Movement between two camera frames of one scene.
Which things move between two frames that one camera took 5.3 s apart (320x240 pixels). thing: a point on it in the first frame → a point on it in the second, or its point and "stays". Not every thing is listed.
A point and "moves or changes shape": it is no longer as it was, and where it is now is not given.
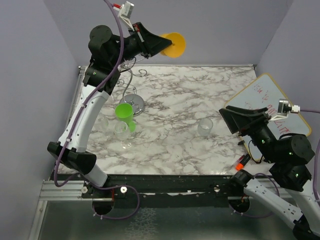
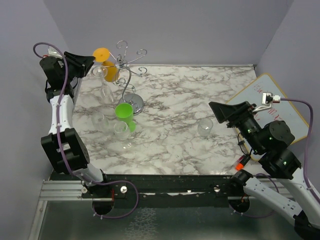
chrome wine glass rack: [130, 97] stays
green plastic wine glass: [124, 112] stays
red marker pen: [242, 162] stays
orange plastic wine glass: [178, 47] moves or changes shape
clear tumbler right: [204, 127] stays
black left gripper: [148, 43] → [82, 63]
